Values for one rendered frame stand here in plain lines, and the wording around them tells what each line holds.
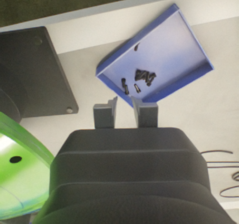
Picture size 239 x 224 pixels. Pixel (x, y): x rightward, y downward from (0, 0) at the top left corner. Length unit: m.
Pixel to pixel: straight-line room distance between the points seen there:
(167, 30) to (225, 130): 0.26
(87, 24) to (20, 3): 1.08
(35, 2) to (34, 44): 1.02
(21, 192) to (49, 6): 1.13
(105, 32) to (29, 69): 0.12
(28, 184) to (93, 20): 0.19
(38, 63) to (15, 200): 0.17
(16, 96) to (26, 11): 1.05
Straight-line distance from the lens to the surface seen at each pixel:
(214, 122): 0.39
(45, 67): 0.26
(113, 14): 0.23
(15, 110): 0.28
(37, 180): 0.19
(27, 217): 0.91
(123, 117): 0.33
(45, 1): 1.24
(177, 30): 0.24
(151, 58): 0.25
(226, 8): 0.25
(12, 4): 1.32
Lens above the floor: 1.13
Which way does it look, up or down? 46 degrees down
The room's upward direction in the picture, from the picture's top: 180 degrees clockwise
